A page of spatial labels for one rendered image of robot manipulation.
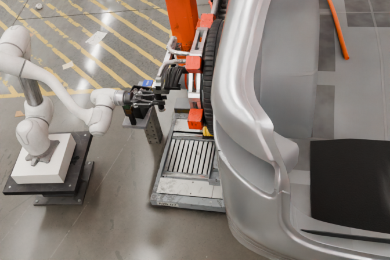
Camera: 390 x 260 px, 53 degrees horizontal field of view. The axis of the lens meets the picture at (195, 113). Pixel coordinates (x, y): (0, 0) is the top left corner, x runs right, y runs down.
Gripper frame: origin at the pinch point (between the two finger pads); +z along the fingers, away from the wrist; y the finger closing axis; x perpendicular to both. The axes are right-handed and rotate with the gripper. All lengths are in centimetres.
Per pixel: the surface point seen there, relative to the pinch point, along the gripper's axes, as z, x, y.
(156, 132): -24, -69, -30
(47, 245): -80, -83, 59
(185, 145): -2, -77, -26
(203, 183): 18, -75, 6
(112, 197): -47, -83, 19
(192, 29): 8, 4, -60
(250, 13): 56, 87, 45
